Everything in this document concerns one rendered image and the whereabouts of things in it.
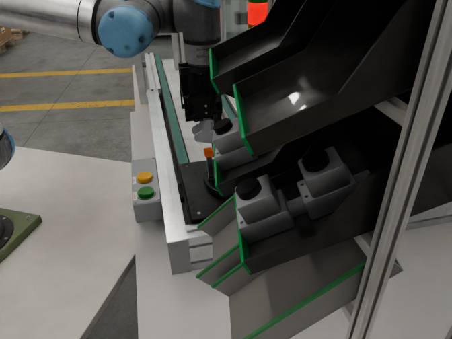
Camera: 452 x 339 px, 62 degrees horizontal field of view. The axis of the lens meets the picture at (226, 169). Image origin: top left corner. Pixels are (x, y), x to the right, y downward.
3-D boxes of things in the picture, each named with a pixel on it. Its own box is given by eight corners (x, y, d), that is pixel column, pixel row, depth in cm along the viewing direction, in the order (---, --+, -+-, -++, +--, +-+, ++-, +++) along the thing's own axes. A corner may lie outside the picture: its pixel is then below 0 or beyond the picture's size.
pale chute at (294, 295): (235, 372, 54) (212, 361, 52) (229, 296, 65) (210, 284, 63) (404, 271, 44) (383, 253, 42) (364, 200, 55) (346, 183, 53)
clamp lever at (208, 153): (207, 178, 93) (204, 152, 88) (206, 173, 94) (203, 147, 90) (221, 175, 93) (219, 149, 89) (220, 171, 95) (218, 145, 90)
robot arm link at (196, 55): (216, 34, 79) (225, 44, 72) (217, 56, 82) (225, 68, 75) (181, 37, 78) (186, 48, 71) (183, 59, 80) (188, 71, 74)
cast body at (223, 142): (222, 172, 60) (201, 138, 57) (223, 156, 64) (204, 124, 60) (270, 155, 58) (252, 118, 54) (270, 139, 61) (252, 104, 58)
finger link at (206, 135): (194, 152, 89) (191, 116, 84) (218, 148, 90) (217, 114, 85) (196, 159, 86) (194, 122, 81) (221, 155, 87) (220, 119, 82)
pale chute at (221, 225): (214, 288, 66) (195, 278, 65) (212, 236, 77) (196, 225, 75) (343, 194, 56) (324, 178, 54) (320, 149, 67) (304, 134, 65)
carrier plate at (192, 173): (192, 227, 85) (191, 219, 84) (179, 169, 105) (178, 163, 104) (292, 210, 90) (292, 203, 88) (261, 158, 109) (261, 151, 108)
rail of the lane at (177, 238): (171, 275, 85) (167, 240, 79) (149, 112, 158) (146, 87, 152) (196, 270, 86) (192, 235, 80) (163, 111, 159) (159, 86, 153)
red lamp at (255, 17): (250, 25, 92) (251, 4, 89) (245, 21, 96) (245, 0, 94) (270, 24, 93) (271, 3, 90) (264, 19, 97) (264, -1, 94)
